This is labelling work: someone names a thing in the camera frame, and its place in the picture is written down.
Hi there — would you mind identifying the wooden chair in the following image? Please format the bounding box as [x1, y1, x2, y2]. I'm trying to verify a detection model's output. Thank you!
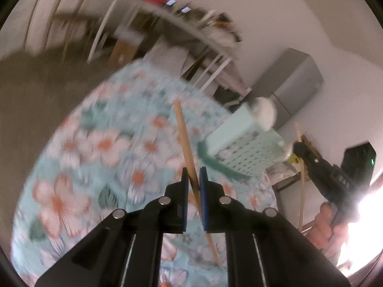
[42, 0, 96, 62]

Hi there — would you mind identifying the mint green utensil basket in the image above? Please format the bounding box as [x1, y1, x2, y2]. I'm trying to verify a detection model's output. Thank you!
[197, 103, 291, 180]

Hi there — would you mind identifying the white plastic rice paddle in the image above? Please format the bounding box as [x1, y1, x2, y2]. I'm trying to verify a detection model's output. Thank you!
[251, 97, 277, 132]

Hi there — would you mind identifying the floral blue tablecloth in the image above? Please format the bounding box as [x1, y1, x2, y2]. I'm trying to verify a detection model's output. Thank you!
[10, 59, 279, 287]

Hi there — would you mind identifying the person's right hand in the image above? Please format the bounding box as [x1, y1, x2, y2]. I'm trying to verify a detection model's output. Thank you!
[306, 202, 348, 253]

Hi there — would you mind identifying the grey refrigerator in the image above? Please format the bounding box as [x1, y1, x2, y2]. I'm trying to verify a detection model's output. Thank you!
[244, 49, 323, 130]

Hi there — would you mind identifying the cardboard box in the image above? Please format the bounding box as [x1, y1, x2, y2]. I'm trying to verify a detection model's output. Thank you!
[108, 39, 138, 69]

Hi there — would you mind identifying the white side table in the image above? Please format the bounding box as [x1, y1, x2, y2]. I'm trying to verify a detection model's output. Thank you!
[86, 0, 240, 94]

